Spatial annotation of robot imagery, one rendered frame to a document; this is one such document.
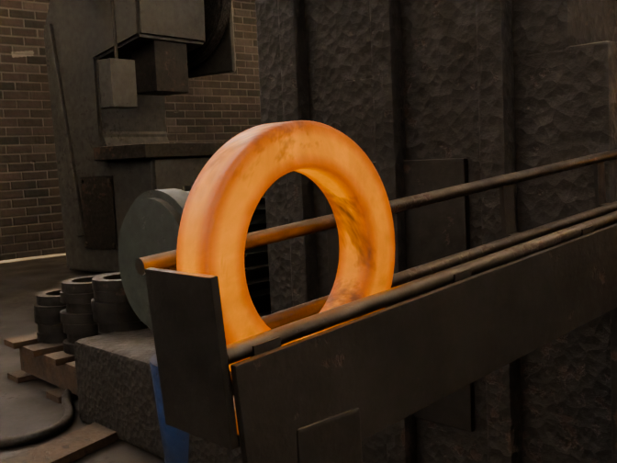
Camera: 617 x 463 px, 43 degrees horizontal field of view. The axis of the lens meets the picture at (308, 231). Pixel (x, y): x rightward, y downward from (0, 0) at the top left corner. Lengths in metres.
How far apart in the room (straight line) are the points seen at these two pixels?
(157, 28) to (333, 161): 4.79
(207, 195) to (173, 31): 4.94
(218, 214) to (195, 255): 0.03
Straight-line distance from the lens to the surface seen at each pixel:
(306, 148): 0.53
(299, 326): 0.51
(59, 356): 2.66
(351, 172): 0.57
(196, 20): 5.58
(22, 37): 7.15
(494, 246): 0.79
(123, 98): 5.10
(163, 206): 1.95
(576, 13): 1.14
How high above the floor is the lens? 0.74
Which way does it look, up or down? 5 degrees down
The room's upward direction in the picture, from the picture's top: 3 degrees counter-clockwise
